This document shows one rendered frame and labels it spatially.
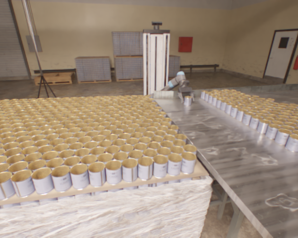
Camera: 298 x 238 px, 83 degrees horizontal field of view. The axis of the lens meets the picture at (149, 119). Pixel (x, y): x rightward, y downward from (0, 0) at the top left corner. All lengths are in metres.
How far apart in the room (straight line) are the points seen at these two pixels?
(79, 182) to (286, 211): 0.78
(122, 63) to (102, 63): 0.85
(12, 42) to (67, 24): 2.58
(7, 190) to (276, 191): 1.05
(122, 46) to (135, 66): 1.02
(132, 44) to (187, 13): 3.85
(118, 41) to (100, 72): 1.53
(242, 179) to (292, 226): 0.22
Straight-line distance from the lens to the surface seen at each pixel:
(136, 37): 8.12
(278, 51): 9.15
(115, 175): 0.76
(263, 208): 0.82
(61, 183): 0.79
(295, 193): 0.96
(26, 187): 0.83
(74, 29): 9.78
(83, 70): 8.12
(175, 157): 0.85
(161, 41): 2.46
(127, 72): 8.17
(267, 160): 1.09
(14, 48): 10.48
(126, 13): 9.81
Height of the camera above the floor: 1.63
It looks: 24 degrees down
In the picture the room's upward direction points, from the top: straight up
